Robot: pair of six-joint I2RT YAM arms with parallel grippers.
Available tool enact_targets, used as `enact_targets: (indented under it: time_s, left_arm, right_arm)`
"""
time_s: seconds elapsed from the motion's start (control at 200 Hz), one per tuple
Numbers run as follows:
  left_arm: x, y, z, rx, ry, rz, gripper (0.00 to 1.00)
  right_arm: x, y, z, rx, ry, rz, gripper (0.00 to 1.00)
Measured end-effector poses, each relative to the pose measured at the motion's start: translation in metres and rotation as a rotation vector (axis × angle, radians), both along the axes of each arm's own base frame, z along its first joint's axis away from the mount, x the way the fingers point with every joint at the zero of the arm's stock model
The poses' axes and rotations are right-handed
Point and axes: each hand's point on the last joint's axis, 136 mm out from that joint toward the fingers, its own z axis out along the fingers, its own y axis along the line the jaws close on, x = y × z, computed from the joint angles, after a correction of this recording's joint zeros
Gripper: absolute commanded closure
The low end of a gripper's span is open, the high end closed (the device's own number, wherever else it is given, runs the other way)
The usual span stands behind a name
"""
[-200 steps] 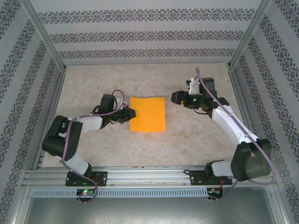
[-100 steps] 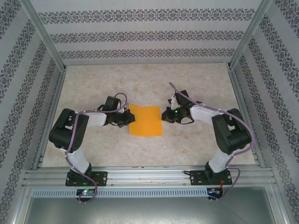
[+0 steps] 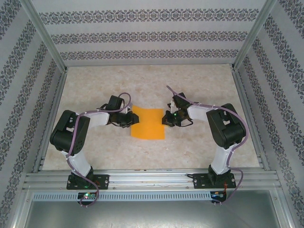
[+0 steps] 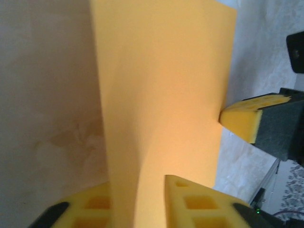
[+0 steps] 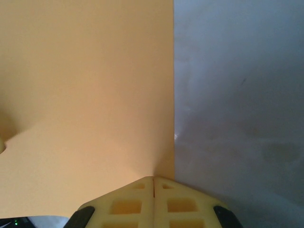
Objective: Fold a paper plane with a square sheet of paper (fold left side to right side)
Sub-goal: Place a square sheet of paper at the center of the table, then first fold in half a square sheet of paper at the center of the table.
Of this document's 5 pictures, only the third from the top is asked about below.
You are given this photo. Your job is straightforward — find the orange paper sheet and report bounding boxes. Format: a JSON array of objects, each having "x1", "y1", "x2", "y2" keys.
[{"x1": 130, "y1": 105, "x2": 166, "y2": 141}]

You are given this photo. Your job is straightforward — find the grey sheet metal panel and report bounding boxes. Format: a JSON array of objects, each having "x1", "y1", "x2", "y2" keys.
[{"x1": 22, "y1": 190, "x2": 290, "y2": 228}]

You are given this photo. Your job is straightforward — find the purple cable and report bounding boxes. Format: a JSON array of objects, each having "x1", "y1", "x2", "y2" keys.
[
  {"x1": 66, "y1": 92, "x2": 133, "y2": 208},
  {"x1": 166, "y1": 85, "x2": 249, "y2": 206}
]

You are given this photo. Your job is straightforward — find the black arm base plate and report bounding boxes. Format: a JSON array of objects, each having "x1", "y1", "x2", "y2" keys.
[
  {"x1": 192, "y1": 173, "x2": 236, "y2": 190},
  {"x1": 67, "y1": 174, "x2": 110, "y2": 190}
]

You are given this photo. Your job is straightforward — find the aluminium side rail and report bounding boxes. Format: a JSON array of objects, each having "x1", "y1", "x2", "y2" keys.
[
  {"x1": 32, "y1": 70, "x2": 69, "y2": 173},
  {"x1": 231, "y1": 68, "x2": 270, "y2": 171}
]

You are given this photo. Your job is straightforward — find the slotted grey cable duct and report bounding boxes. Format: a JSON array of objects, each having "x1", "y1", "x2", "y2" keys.
[{"x1": 32, "y1": 191, "x2": 212, "y2": 201}]

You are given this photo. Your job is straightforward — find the aluminium frame post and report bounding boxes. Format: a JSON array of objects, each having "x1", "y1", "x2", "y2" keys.
[
  {"x1": 231, "y1": 0, "x2": 278, "y2": 72},
  {"x1": 19, "y1": 0, "x2": 69, "y2": 73}
]

